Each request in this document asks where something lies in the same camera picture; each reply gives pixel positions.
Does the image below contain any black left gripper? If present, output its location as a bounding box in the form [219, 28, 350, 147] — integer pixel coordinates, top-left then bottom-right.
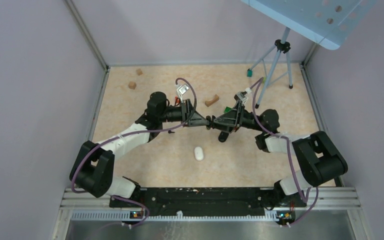
[159, 98, 210, 127]

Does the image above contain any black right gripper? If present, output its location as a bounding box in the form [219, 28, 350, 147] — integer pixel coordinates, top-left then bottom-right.
[211, 100, 265, 134]

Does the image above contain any black earbud charging case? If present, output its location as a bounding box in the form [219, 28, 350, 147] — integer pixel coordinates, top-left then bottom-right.
[218, 132, 230, 143]

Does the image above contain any white earbud charging case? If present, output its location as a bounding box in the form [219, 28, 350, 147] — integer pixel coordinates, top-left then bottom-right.
[193, 146, 205, 161]

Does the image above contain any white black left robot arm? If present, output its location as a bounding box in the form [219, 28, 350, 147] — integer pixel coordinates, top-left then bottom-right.
[69, 91, 212, 207]

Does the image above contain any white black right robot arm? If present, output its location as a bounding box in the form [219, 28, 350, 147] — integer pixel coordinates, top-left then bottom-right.
[209, 102, 349, 206]

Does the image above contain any brown wooden arch block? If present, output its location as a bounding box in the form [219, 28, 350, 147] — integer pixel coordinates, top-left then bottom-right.
[204, 94, 220, 107]

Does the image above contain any teal cube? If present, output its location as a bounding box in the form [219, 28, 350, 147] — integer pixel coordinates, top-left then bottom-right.
[246, 69, 253, 78]

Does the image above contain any small tan wooden cube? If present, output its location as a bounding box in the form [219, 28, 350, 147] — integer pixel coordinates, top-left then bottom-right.
[136, 68, 143, 76]

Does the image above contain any grey tripod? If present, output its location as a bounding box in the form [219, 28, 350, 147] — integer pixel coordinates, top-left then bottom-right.
[247, 27, 294, 109]

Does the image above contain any light blue perforated panel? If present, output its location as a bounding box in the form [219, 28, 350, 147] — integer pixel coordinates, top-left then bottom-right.
[243, 0, 376, 51]

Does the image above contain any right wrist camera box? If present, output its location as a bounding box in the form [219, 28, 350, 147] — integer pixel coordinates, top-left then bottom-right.
[234, 87, 252, 105]

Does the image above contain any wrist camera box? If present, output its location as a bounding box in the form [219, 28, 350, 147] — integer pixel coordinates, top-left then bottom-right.
[234, 87, 252, 105]
[176, 83, 190, 102]

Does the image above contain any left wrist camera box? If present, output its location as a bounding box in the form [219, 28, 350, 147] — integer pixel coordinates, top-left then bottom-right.
[176, 83, 190, 102]

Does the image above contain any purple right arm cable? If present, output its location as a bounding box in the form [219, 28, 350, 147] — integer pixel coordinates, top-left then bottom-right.
[249, 77, 319, 228]

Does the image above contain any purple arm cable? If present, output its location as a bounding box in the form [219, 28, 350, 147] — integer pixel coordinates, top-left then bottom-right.
[249, 77, 319, 228]
[71, 77, 198, 229]

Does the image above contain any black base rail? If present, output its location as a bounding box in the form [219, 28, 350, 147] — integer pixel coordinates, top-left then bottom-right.
[109, 186, 307, 218]

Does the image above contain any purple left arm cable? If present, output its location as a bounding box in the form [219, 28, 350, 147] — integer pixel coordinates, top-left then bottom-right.
[71, 77, 198, 229]

